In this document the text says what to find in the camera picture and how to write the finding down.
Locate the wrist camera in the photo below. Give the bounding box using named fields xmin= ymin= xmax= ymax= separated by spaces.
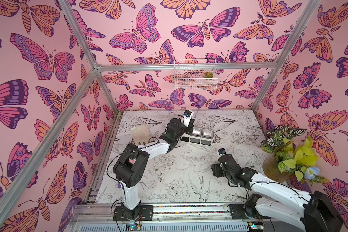
xmin=218 ymin=148 xmax=226 ymax=156
xmin=183 ymin=110 xmax=193 ymax=127

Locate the artificial leafy potted plant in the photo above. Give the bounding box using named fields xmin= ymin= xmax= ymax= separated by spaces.
xmin=259 ymin=126 xmax=329 ymax=184

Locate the cream toothbrush holder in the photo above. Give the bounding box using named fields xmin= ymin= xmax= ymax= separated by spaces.
xmin=180 ymin=127 xmax=215 ymax=146

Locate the white wire basket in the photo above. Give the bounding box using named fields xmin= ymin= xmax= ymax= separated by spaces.
xmin=172 ymin=59 xmax=218 ymax=91

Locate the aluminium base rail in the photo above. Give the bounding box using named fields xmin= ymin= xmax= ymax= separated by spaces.
xmin=66 ymin=202 xmax=306 ymax=232

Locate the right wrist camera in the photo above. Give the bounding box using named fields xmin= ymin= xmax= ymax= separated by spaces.
xmin=218 ymin=148 xmax=226 ymax=156

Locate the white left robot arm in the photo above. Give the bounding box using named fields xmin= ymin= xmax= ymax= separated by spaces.
xmin=113 ymin=115 xmax=195 ymax=220

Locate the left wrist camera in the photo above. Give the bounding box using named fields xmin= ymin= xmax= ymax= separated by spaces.
xmin=183 ymin=110 xmax=193 ymax=127

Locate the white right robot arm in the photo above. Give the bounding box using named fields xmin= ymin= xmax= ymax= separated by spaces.
xmin=211 ymin=148 xmax=344 ymax=232

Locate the beige green-fingered glove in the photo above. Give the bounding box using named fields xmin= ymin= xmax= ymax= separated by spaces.
xmin=130 ymin=124 xmax=152 ymax=146

